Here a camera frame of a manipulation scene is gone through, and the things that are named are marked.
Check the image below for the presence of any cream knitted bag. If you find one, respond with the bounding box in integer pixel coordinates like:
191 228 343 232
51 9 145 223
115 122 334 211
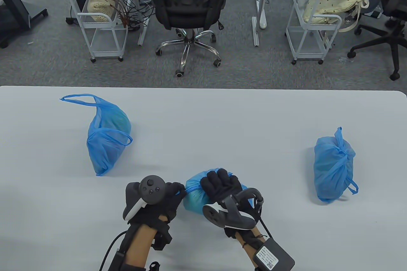
87 0 128 28

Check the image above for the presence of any person's right forearm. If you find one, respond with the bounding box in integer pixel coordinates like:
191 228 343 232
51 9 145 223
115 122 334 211
235 228 266 271

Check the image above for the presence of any person's left forearm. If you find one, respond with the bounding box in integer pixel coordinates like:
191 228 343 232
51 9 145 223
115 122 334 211
126 225 158 267

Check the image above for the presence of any white metal cart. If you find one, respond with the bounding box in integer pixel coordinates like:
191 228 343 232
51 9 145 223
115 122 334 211
66 0 128 63
285 0 343 65

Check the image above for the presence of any blue plastic bag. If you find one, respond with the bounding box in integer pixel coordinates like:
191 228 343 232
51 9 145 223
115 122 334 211
60 94 133 177
314 127 359 204
176 168 255 213

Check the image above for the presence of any black battery box white label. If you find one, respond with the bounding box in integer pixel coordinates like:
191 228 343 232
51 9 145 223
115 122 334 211
253 238 295 271

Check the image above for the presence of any plain black battery box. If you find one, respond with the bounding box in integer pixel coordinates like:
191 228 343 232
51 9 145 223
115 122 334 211
108 250 126 271

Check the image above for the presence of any cream fabric bag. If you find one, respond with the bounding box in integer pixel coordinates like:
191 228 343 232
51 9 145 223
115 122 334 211
301 0 370 32

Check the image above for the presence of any person's right hand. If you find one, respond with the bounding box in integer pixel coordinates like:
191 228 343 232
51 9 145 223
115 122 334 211
200 169 244 205

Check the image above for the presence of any black mesh office chair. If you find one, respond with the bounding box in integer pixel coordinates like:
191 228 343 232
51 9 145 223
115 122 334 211
146 0 230 78

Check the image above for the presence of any thin black cable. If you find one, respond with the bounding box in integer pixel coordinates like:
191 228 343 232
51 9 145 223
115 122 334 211
256 201 274 240

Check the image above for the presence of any black rolling stand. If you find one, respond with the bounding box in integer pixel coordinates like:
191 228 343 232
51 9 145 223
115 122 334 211
0 0 49 50

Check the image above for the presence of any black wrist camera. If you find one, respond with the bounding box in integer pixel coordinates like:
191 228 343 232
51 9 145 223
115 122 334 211
151 225 173 251

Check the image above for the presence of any person's left hand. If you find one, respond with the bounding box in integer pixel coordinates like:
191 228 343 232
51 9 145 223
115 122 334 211
127 181 187 231

